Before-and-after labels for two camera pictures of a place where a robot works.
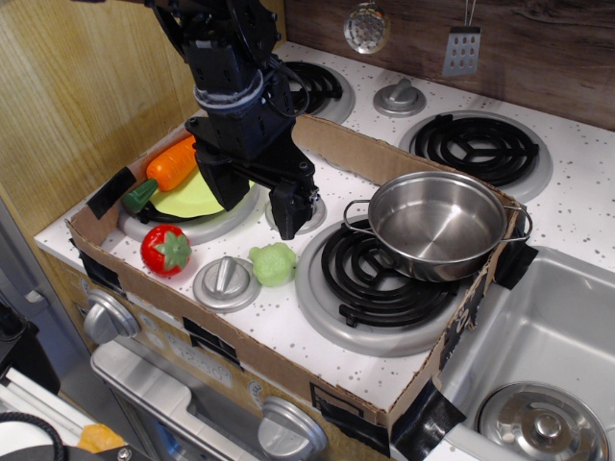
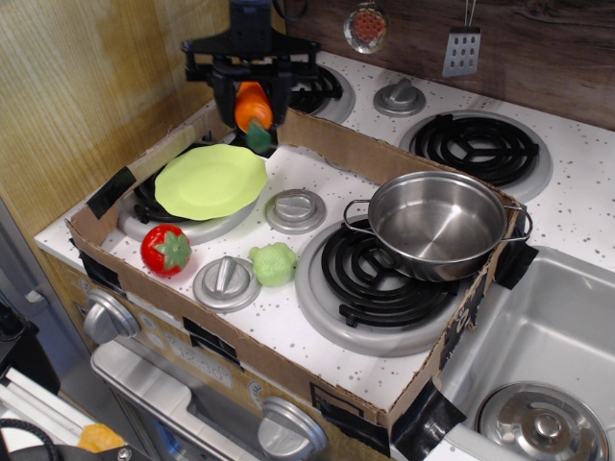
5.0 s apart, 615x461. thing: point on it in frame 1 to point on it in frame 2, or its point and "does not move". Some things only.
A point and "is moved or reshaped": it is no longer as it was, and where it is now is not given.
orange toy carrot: (166, 169) is moved or reshaped
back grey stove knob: (400, 100) does not move
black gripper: (257, 142) to (251, 53)
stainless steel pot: (437, 226) does not move
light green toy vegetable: (274, 265) does not move
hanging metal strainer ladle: (366, 28) does not move
